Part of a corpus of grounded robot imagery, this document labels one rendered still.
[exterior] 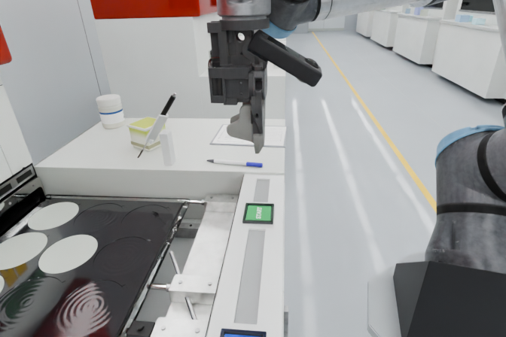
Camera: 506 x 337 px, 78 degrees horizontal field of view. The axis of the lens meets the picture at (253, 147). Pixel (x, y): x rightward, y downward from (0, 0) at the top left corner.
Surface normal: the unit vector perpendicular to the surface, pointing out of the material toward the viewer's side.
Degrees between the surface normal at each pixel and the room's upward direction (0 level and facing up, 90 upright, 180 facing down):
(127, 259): 0
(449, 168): 72
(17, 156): 90
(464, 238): 40
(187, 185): 90
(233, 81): 90
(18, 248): 0
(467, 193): 53
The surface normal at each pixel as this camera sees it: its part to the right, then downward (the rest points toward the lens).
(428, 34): -0.10, 0.43
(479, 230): -0.44, -0.63
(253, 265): -0.03, -0.90
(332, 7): 0.40, 0.70
